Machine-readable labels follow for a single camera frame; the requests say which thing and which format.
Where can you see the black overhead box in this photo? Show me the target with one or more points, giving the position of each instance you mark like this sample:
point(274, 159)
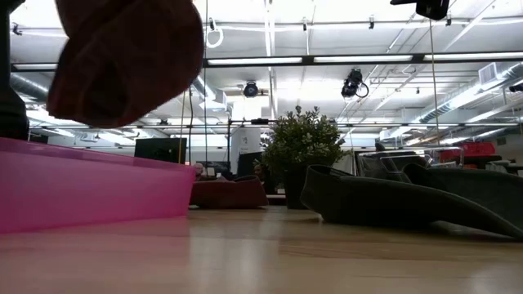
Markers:
point(433, 8)

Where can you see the person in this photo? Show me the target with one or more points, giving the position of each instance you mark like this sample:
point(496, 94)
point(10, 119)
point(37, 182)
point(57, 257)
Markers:
point(259, 171)
point(198, 170)

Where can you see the white building pillar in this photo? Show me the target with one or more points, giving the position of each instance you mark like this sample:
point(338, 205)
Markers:
point(245, 139)

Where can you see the maroon baseball cap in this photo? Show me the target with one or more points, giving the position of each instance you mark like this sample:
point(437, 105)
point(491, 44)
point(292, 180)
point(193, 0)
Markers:
point(122, 61)
point(229, 194)

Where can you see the white ceiling vent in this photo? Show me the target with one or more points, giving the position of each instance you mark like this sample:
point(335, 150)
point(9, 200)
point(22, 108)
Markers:
point(492, 73)

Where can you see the black aluminium frame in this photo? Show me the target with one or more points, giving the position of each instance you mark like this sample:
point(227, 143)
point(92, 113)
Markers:
point(307, 60)

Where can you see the silver air duct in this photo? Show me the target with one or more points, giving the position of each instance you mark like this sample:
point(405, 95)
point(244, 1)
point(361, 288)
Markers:
point(28, 87)
point(470, 98)

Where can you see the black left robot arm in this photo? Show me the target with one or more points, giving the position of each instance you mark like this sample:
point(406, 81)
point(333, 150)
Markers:
point(10, 114)

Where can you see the red plastic bin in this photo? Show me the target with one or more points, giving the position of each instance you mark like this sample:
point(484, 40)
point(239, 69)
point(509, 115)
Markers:
point(81, 188)

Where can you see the white LED light strip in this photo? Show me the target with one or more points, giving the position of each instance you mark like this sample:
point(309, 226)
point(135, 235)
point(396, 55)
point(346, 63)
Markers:
point(474, 56)
point(34, 66)
point(253, 61)
point(363, 59)

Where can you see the clear plastic bin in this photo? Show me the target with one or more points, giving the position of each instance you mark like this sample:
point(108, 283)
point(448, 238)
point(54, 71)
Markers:
point(433, 157)

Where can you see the red storage crate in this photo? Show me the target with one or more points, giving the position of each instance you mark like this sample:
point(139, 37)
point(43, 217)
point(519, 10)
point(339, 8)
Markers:
point(478, 149)

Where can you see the round black ceiling device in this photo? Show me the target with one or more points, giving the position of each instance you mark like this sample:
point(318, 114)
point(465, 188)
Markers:
point(251, 90)

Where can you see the small green potted plant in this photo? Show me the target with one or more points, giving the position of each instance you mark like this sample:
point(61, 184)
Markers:
point(302, 143)

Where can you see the black background monitor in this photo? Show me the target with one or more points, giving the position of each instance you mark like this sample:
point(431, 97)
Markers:
point(160, 150)

